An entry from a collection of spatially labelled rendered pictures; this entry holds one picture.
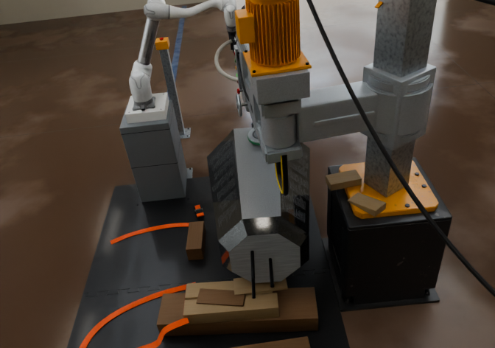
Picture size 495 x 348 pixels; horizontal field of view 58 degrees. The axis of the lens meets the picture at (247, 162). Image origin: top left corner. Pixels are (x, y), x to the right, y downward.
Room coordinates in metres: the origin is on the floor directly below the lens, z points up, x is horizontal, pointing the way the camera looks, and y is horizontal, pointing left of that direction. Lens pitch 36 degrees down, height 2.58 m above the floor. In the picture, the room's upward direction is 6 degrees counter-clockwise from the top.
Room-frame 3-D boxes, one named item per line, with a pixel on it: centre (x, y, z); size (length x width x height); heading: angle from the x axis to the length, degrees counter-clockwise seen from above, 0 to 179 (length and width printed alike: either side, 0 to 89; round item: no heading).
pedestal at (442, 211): (2.11, -0.83, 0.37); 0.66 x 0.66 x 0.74; 89
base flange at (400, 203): (2.11, -0.83, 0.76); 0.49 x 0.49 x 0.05; 89
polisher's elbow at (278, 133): (2.03, -0.19, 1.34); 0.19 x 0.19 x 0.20
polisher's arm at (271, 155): (2.29, -0.15, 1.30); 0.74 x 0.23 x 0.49; 5
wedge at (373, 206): (1.94, -0.66, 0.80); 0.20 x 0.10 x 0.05; 37
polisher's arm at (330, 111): (2.08, -0.64, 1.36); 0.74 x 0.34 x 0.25; 97
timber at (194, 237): (2.51, 0.47, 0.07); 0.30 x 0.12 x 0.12; 177
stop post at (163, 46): (4.24, 0.69, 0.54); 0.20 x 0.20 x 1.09; 89
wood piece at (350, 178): (2.16, -0.58, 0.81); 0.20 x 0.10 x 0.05; 97
